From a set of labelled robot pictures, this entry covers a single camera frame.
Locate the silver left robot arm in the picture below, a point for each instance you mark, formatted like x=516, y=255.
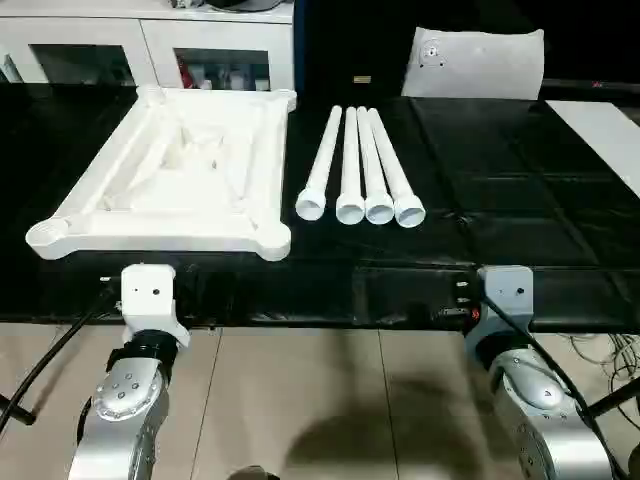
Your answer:
x=130, y=400

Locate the white glass-door cabinet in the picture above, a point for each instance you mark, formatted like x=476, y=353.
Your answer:
x=150, y=40

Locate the red bottle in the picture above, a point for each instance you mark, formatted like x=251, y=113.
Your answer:
x=186, y=75

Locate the black work mat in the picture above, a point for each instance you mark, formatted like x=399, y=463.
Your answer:
x=500, y=200

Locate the white flat board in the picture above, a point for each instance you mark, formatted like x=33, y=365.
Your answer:
x=600, y=135

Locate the white plastic table top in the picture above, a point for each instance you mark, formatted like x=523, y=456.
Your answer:
x=200, y=165

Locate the white plastic table leg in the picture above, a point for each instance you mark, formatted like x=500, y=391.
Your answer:
x=350, y=160
x=395, y=165
x=372, y=165
x=320, y=155

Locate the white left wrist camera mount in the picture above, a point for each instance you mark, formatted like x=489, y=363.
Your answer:
x=147, y=295

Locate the black box with gold label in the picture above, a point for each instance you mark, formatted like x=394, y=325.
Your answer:
x=350, y=50

